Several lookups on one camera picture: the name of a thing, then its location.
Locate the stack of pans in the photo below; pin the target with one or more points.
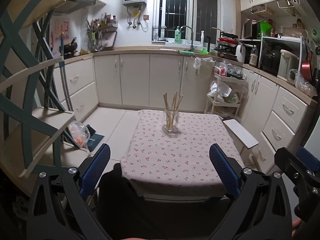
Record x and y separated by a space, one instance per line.
226 45

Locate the cherry print tablecloth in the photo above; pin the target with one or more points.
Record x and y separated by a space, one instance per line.
180 160

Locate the green dishcloth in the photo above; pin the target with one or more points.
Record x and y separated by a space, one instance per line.
186 52

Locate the white plastic bags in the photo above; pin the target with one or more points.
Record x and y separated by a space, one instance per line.
220 90

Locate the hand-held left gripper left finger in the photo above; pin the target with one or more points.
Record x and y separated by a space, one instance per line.
96 172

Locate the plastic bag with orange contents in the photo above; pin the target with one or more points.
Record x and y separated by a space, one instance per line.
80 136

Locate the white counter shelf rack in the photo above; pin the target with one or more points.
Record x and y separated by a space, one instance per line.
282 40

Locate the barred kitchen window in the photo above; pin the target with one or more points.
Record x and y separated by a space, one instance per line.
185 10

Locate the red hanging pan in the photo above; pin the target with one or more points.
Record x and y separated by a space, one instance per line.
307 71

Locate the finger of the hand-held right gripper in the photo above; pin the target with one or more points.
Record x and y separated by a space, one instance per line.
286 158
305 156

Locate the curved sink faucet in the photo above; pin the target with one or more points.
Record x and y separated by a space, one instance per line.
191 35

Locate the pink wall poster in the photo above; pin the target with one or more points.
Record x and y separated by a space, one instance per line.
61 30

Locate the green box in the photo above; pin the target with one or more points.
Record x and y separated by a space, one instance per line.
266 28

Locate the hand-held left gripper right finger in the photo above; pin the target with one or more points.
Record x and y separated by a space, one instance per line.
225 172

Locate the white electric water pot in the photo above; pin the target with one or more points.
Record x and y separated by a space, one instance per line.
287 66

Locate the white spray bottle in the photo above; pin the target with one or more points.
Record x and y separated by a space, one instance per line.
202 40

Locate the cooking oil bottle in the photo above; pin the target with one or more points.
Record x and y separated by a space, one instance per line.
253 57

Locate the white three-tier cart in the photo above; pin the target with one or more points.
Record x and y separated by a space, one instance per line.
225 107

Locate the small white stool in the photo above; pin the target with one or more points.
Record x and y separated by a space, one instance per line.
240 132

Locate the hanging clear plastic bag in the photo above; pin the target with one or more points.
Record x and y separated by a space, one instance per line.
203 66

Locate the black wok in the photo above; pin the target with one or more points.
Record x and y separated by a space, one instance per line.
71 46

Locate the crumpled clear plastic bag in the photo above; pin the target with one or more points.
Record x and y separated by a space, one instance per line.
306 85

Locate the kitchen utensil rack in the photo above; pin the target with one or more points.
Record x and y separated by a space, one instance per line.
100 33

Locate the green soap bottle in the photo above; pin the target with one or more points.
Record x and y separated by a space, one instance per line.
177 36

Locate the teal and beige corner shelf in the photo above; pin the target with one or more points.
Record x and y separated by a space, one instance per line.
30 80

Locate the white kitchen base cabinets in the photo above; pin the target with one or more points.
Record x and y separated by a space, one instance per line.
140 80

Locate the small microwave oven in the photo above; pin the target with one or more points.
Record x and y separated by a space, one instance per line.
251 30

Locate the clear glass jar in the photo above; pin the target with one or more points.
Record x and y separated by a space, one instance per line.
171 125

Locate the bundle of wooden chopsticks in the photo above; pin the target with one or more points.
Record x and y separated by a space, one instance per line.
172 105

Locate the white jug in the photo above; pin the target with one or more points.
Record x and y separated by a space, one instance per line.
240 53

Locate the black countertop appliance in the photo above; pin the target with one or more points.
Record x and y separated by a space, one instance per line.
271 60

